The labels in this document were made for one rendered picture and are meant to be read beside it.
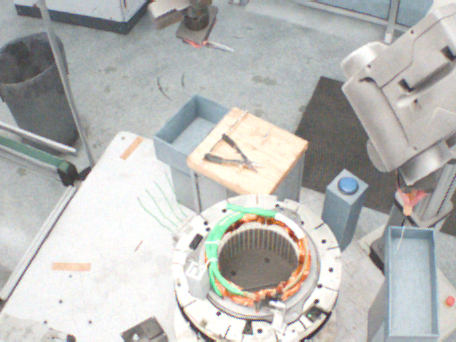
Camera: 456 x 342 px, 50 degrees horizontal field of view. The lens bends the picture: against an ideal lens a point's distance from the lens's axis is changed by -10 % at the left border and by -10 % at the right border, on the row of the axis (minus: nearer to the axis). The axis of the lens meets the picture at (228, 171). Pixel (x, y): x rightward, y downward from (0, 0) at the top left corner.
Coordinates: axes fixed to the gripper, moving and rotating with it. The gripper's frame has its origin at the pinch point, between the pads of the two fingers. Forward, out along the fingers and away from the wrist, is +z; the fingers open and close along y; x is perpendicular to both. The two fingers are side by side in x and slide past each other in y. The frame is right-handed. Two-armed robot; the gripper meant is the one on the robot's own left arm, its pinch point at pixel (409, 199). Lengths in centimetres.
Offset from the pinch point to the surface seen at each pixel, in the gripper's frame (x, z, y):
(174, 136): -52, 14, -31
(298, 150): -21.7, 11.2, -23.0
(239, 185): -33.8, 10.9, -12.5
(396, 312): -0.2, 20.2, 12.9
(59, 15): -183, 81, -219
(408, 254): 2.9, 19.4, -0.6
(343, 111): -4, 109, -147
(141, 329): -57, 35, 12
